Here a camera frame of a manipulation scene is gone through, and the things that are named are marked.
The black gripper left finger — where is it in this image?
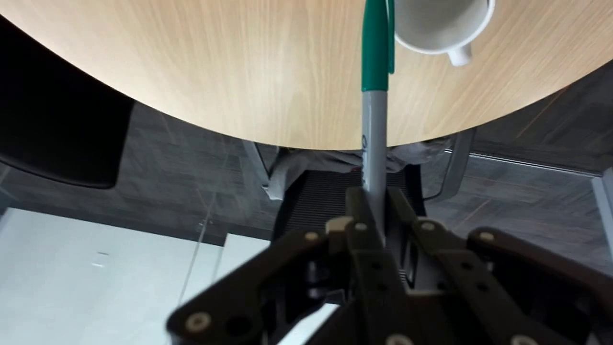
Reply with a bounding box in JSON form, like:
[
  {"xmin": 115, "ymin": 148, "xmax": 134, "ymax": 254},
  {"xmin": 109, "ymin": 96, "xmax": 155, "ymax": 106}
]
[{"xmin": 165, "ymin": 186, "xmax": 414, "ymax": 345}]

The white ceramic mug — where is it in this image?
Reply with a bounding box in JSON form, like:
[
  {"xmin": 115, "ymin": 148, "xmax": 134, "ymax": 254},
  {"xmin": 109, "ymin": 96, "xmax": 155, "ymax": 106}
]
[{"xmin": 392, "ymin": 0, "xmax": 496, "ymax": 70}]

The green capped grey pen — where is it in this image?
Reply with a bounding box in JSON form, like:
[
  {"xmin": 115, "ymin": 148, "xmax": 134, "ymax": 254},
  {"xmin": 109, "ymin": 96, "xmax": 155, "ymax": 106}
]
[{"xmin": 360, "ymin": 0, "xmax": 398, "ymax": 242}]

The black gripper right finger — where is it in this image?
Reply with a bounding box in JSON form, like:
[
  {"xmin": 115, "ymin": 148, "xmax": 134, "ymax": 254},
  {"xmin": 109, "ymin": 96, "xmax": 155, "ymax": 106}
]
[{"xmin": 385, "ymin": 186, "xmax": 613, "ymax": 345}]

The dark chair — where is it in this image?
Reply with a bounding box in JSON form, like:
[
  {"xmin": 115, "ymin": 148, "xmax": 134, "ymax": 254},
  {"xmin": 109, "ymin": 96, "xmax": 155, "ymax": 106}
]
[{"xmin": 0, "ymin": 16, "xmax": 138, "ymax": 192}]

